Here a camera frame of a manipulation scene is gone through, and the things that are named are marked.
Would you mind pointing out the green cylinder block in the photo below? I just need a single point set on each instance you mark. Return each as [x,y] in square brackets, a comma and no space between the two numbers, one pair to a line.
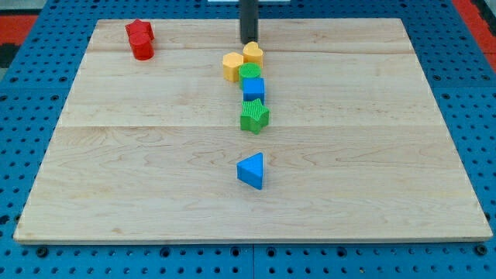
[248,70]

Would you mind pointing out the red cylinder block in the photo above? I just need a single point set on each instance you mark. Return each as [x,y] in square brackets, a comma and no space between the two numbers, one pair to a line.
[141,46]

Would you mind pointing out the green star block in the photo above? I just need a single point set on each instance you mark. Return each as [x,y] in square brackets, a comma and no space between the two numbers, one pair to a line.
[254,116]

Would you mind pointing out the blue cube block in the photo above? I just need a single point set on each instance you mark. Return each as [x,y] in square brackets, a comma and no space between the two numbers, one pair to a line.
[254,88]

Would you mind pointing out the red star block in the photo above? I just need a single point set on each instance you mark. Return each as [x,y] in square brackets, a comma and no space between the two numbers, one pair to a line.
[139,26]

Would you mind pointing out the yellow hexagon block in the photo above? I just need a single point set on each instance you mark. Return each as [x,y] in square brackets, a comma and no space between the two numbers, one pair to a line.
[231,62]

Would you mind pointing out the blue triangle block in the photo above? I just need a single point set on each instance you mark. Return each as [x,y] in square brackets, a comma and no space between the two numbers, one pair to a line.
[251,171]

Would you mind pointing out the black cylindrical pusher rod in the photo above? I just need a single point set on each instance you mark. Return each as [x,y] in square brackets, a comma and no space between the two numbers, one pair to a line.
[248,20]

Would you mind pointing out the light wooden board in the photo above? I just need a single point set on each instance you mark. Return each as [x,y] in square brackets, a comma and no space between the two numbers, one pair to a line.
[151,152]

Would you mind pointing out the yellow heart block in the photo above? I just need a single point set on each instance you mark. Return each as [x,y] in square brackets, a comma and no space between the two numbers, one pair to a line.
[253,54]

